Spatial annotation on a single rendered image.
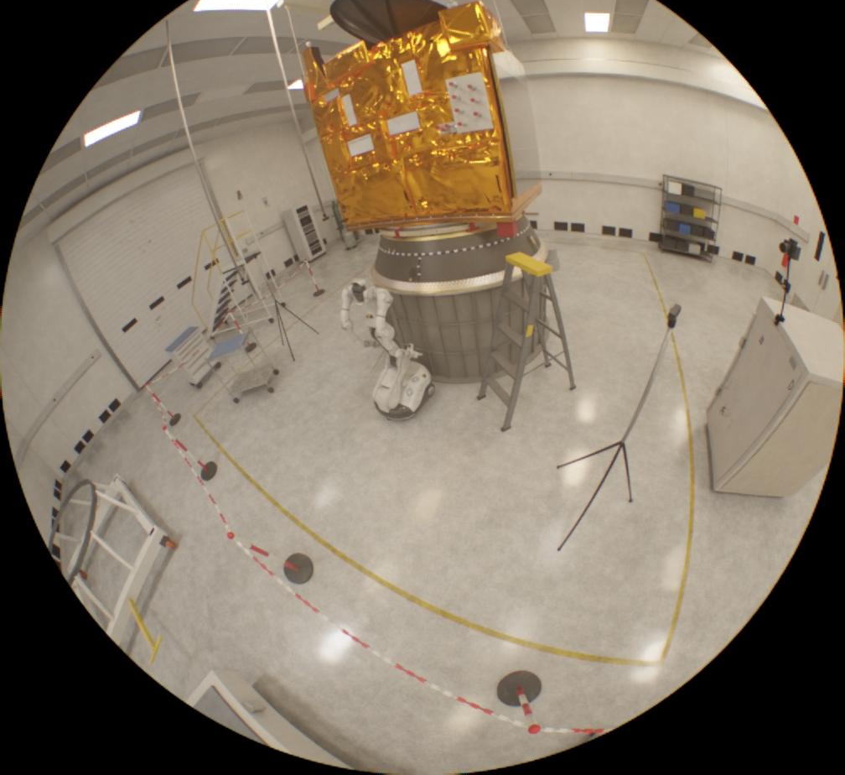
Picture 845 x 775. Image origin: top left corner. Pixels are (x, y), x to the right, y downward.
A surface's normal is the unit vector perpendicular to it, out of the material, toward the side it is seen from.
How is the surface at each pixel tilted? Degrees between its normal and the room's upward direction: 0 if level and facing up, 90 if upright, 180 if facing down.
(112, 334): 90
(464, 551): 0
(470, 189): 90
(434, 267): 62
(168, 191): 90
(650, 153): 90
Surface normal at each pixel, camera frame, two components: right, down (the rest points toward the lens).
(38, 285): 0.85, 0.16
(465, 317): -0.05, 0.62
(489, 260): 0.11, 0.14
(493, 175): -0.45, 0.60
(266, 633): -0.20, -0.77
